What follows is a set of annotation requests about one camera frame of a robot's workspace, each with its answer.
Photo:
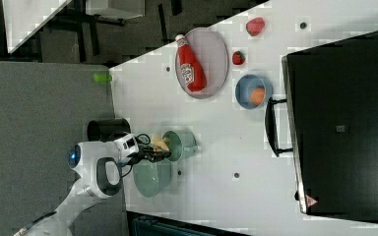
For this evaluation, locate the grey round plate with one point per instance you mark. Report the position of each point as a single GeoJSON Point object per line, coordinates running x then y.
{"type": "Point", "coordinates": [210, 50]}

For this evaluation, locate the orange ball toy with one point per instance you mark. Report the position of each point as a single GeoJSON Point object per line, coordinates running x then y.
{"type": "Point", "coordinates": [257, 96]}

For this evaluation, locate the blue bowl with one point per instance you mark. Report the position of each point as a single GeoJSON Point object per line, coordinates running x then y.
{"type": "Point", "coordinates": [245, 86]}

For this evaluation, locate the red plush ketchup bottle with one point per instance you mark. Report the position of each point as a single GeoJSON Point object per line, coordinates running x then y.
{"type": "Point", "coordinates": [192, 71]}

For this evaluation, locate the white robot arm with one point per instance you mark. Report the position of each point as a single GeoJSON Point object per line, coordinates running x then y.
{"type": "Point", "coordinates": [97, 165]}

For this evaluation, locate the green perforated colander tray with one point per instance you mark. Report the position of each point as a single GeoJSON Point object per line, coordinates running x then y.
{"type": "Point", "coordinates": [151, 178]}

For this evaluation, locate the black toaster oven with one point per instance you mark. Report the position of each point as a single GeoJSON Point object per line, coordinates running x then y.
{"type": "Point", "coordinates": [331, 96]}

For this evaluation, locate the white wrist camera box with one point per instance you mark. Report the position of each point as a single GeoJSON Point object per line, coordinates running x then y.
{"type": "Point", "coordinates": [126, 144]}

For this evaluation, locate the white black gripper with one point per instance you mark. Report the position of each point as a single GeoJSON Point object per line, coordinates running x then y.
{"type": "Point", "coordinates": [152, 154]}

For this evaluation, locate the green mug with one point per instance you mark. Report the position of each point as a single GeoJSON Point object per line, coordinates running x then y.
{"type": "Point", "coordinates": [181, 143]}

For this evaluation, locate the red green strawberry toy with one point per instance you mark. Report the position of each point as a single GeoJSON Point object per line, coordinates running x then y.
{"type": "Point", "coordinates": [255, 26]}

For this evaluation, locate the small red strawberry toy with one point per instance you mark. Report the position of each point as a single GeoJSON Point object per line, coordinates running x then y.
{"type": "Point", "coordinates": [238, 58]}

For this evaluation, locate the green object at table edge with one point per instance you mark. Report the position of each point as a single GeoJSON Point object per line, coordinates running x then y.
{"type": "Point", "coordinates": [102, 78]}

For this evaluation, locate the black cylinder cup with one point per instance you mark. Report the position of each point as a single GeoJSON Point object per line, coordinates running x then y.
{"type": "Point", "coordinates": [107, 130]}

